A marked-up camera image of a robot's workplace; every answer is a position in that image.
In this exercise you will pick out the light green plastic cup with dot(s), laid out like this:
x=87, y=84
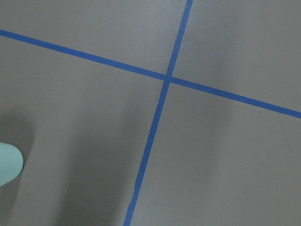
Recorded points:
x=11, y=163

